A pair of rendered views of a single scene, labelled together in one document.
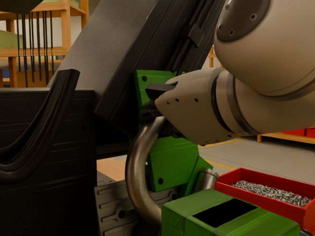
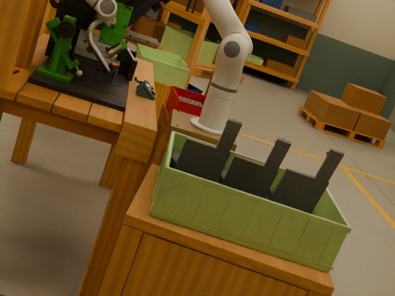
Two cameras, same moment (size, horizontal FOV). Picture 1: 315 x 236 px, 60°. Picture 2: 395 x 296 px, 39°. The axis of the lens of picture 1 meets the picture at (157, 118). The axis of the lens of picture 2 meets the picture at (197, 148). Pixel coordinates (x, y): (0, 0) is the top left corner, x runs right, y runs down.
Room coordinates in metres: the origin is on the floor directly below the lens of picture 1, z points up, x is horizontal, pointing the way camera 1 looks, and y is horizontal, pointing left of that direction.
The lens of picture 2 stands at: (-1.68, -1.75, 1.52)
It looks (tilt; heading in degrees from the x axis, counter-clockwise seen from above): 16 degrees down; 27
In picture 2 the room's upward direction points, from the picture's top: 20 degrees clockwise
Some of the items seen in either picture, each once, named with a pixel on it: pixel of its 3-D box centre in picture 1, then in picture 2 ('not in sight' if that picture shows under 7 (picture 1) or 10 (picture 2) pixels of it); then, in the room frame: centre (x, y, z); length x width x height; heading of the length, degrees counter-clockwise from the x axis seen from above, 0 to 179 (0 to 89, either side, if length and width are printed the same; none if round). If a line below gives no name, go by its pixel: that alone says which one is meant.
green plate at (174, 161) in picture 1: (159, 125); (116, 23); (0.52, 0.00, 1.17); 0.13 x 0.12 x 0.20; 38
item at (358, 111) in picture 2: not in sight; (348, 110); (7.18, 0.38, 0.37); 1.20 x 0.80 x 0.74; 134
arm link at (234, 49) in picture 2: not in sight; (230, 61); (0.41, -0.72, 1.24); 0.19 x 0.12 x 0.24; 18
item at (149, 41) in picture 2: (132, 138); (121, 32); (0.66, 0.06, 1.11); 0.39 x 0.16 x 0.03; 128
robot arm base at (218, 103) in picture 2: not in sight; (217, 108); (0.45, -0.71, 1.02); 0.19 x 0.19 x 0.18
